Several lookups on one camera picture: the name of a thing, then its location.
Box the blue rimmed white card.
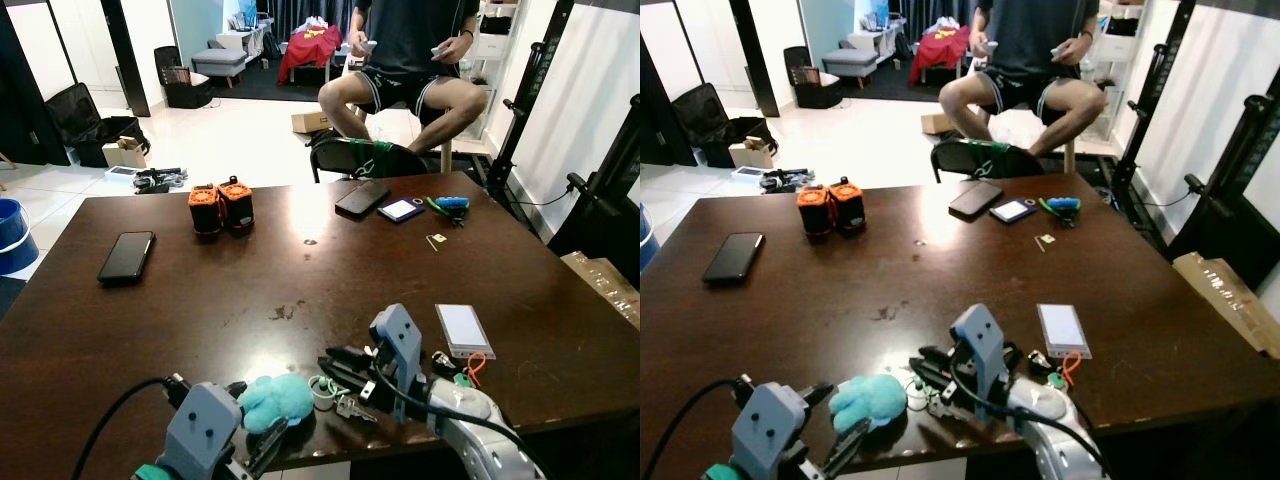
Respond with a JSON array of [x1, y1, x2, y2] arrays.
[[378, 197, 426, 224], [989, 198, 1038, 225]]

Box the dark flat wallet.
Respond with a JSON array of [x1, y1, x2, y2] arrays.
[[334, 180, 392, 220], [948, 180, 1005, 220]]

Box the black smartphone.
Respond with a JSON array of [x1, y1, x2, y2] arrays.
[[97, 231, 157, 287], [702, 232, 766, 288]]

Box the blue bucket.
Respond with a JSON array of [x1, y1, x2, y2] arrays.
[[0, 198, 40, 277], [640, 204, 662, 273]]

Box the flat cardboard piece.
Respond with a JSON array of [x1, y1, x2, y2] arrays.
[[1172, 250, 1280, 360], [560, 250, 641, 332]]

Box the open cardboard box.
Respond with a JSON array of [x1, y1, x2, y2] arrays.
[[102, 137, 150, 170], [728, 137, 774, 170]]

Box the black basket chair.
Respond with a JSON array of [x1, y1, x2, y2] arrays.
[[154, 45, 214, 110], [783, 45, 844, 110]]

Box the red cloth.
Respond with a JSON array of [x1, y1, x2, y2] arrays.
[[908, 25, 974, 86], [278, 24, 344, 86]]

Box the open black suitcase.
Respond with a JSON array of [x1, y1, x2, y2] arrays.
[[668, 82, 773, 169], [45, 82, 152, 169]]

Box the grey ottoman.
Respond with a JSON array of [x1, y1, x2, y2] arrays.
[[822, 48, 880, 90], [191, 48, 249, 90]]

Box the tall black pole stand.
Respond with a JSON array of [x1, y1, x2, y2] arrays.
[[1112, 0, 1197, 198], [485, 0, 577, 196]]

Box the person in black clothes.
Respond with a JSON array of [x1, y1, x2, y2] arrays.
[[938, 0, 1110, 159], [318, 0, 490, 157]]

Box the white shelf unit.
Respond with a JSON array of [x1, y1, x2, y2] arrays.
[[1094, 0, 1152, 142], [468, 0, 522, 142]]

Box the metal keys on ring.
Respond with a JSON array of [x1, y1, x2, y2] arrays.
[[308, 375, 379, 423], [904, 375, 963, 422]]

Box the teal plush toy keychain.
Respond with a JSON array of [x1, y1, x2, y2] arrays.
[[238, 373, 316, 434], [828, 374, 908, 434]]

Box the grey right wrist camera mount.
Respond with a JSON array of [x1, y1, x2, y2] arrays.
[[950, 304, 1011, 407], [370, 304, 427, 421]]

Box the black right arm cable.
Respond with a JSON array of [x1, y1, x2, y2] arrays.
[[965, 368, 1117, 480], [385, 368, 547, 480]]

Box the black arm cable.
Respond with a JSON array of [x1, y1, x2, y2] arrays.
[[70, 375, 191, 480], [965, 368, 1117, 480], [385, 368, 547, 480], [645, 376, 757, 480]]

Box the white card holder orange strap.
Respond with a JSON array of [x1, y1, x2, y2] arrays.
[[1036, 303, 1094, 389], [435, 303, 497, 389]]

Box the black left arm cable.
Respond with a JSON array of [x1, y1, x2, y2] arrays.
[[645, 376, 757, 480], [70, 375, 191, 480]]

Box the green blue handled tool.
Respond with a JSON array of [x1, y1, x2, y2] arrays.
[[1038, 195, 1083, 227], [427, 195, 472, 227]]

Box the black frame stand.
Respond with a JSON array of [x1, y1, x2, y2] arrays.
[[548, 95, 641, 287], [1165, 95, 1280, 292]]

